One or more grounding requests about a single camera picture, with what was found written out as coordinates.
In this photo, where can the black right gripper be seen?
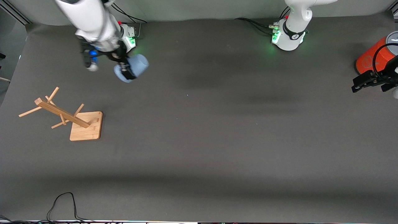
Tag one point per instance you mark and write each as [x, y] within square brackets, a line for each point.
[117, 56]

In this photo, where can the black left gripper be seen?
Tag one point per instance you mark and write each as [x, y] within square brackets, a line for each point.
[386, 77]

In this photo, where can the light blue cup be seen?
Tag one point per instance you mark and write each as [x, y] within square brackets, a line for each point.
[140, 63]

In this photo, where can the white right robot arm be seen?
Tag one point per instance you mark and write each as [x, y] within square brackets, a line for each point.
[90, 18]

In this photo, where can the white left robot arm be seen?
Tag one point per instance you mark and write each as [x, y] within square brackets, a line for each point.
[292, 28]

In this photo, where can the wooden cup rack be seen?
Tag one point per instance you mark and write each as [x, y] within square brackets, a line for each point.
[85, 129]

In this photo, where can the orange cylindrical can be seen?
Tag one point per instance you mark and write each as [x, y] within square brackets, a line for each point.
[370, 60]

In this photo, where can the dark grey table mat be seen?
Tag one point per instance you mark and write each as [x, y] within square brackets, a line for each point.
[199, 140]

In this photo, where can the aluminium frame bar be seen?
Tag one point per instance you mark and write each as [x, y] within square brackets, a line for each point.
[394, 12]
[15, 12]

